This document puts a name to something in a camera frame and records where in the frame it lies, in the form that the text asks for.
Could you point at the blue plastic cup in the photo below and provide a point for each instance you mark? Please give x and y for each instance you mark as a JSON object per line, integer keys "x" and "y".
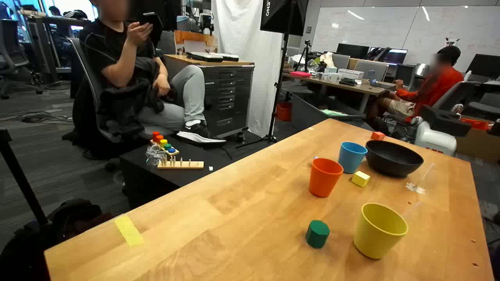
{"x": 352, "y": 158}

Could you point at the yellow plastic cup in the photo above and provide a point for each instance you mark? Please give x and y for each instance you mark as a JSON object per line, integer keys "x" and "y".
{"x": 375, "y": 239}

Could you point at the red bin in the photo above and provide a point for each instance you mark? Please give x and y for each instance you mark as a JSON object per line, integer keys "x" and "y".
{"x": 283, "y": 111}

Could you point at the grey drawer cabinet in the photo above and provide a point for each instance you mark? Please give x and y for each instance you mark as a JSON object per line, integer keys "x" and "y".
{"x": 227, "y": 99}

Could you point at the black light stand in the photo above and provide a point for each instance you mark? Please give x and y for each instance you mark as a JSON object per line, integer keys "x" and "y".
{"x": 281, "y": 79}

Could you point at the wooden block toy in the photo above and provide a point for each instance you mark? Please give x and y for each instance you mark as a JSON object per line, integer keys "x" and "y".
{"x": 180, "y": 164}

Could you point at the orange plastic cup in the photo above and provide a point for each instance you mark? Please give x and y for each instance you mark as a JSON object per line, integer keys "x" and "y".
{"x": 323, "y": 180}

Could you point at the black low table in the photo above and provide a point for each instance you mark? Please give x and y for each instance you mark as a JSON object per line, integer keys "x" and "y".
{"x": 145, "y": 177}

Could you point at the green cylinder block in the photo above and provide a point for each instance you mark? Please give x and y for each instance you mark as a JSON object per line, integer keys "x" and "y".
{"x": 316, "y": 235}

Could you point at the white curtain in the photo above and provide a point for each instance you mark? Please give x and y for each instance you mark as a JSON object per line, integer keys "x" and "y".
{"x": 234, "y": 25}

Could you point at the yellow cube block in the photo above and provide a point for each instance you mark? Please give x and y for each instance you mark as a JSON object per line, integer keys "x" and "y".
{"x": 359, "y": 180}

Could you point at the wooden office desk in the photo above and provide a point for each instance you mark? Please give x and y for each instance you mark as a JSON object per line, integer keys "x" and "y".
{"x": 353, "y": 88}

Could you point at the small orange round object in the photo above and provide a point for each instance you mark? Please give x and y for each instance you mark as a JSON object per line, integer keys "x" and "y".
{"x": 377, "y": 136}

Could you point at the black softbox light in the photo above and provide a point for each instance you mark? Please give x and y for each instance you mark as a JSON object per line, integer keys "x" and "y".
{"x": 283, "y": 16}

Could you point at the black computer monitor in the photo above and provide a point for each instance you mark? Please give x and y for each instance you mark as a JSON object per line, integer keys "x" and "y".
{"x": 352, "y": 50}

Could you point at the black bowl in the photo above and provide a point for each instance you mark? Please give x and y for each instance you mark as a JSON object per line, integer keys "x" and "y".
{"x": 392, "y": 161}

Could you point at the black phone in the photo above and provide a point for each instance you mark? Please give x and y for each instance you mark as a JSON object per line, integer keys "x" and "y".
{"x": 148, "y": 21}

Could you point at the seated person black shirt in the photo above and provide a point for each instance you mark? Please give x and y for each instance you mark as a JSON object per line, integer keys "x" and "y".
{"x": 111, "y": 52}

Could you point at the white tape patch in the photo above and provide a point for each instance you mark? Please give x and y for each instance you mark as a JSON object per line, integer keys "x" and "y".
{"x": 414, "y": 188}

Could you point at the black office chair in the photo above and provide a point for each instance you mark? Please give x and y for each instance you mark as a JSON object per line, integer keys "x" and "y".
{"x": 86, "y": 79}

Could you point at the white cylindrical object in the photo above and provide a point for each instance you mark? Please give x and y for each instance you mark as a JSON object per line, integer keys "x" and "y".
{"x": 434, "y": 138}

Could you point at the seated person red shirt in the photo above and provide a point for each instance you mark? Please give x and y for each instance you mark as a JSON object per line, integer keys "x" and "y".
{"x": 434, "y": 86}

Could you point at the black backpack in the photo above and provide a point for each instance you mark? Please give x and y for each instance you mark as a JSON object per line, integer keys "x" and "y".
{"x": 63, "y": 224}

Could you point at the brown cardboard box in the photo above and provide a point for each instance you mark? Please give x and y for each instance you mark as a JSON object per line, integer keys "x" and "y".
{"x": 478, "y": 144}

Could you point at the black tripod leg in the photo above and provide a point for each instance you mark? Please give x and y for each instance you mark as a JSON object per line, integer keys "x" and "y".
{"x": 17, "y": 177}

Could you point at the grey office chair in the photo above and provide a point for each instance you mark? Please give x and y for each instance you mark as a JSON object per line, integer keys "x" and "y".
{"x": 9, "y": 52}

